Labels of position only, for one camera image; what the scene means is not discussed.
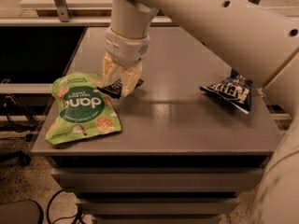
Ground black rxbar chocolate bar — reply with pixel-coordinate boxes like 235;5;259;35
97;77;145;100

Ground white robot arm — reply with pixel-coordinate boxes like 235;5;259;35
103;0;299;224

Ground black floor cables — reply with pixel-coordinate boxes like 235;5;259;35
46;189;86;224

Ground grey drawer cabinet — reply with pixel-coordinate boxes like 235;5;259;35
51;167;264;224

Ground green rice chip bag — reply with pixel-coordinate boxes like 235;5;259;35
45;72;121;146

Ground grey metal railing frame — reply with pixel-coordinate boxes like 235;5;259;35
0;0;299;28

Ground dark grey floor object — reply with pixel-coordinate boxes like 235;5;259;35
0;200;44;224

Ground dark blue chip bag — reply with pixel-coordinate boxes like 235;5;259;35
200;69;253;114

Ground black office chair base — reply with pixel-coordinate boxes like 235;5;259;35
0;93;40;167

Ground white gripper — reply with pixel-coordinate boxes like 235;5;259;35
102;28;150;97

